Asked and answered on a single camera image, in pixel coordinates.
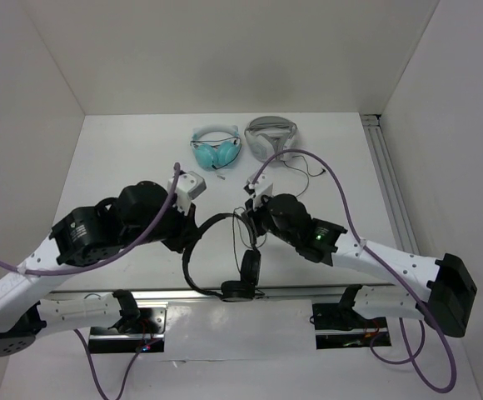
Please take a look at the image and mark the aluminium rail front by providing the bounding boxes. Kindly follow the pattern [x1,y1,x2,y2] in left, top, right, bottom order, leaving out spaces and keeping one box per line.
[45,281,426,302]

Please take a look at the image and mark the aluminium rail right side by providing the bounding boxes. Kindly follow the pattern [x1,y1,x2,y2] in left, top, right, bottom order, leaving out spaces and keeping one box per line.
[360,114,419,254]

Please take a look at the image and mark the grey white headphones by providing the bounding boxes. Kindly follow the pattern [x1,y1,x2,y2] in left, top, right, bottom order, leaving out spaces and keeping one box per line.
[244,116,298,162]

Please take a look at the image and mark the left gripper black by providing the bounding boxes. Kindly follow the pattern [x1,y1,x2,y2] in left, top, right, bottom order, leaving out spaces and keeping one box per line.
[122,193,202,253]

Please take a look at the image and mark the black headphones with cable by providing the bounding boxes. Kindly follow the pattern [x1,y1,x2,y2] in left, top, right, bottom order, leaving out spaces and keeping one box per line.
[182,156,328,303]

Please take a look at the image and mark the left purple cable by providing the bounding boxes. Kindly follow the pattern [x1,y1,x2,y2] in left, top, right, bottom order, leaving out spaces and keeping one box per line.
[0,162,182,391]

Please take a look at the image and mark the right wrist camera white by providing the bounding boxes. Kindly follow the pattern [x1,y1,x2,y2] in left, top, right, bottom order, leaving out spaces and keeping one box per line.
[244,174,273,210]

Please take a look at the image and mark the teal headphones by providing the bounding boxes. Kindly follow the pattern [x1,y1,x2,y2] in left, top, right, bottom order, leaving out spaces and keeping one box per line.
[190,124,242,170]

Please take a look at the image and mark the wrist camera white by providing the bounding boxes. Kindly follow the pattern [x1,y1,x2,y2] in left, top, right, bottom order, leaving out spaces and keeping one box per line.
[244,174,273,210]
[174,171,207,215]

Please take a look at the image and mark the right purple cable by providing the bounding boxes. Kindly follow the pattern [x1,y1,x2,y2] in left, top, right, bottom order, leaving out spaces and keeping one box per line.
[251,150,459,383]

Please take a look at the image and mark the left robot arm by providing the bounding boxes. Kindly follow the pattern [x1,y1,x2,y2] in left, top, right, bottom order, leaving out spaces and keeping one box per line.
[0,174,206,357]

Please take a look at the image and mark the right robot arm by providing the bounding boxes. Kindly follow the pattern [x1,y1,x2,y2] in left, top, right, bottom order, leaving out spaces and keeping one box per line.
[243,194,477,338]

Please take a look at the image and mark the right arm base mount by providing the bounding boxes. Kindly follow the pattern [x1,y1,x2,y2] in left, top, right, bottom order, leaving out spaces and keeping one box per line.
[309,303,391,350]

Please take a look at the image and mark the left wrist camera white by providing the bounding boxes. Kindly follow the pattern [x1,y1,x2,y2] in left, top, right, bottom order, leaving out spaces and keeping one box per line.
[174,171,207,215]

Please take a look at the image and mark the purple cable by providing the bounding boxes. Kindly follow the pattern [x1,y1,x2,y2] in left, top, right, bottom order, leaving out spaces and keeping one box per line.
[251,150,459,383]
[0,162,182,391]

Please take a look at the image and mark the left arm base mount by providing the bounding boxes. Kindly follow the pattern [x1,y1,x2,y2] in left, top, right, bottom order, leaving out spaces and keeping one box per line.
[87,302,167,354]

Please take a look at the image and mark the aluminium rail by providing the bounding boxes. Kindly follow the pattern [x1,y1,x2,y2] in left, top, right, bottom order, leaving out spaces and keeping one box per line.
[360,114,419,254]
[45,281,426,302]

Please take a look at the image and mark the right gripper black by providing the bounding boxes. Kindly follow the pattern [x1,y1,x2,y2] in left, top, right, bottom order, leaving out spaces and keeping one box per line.
[241,192,297,246]

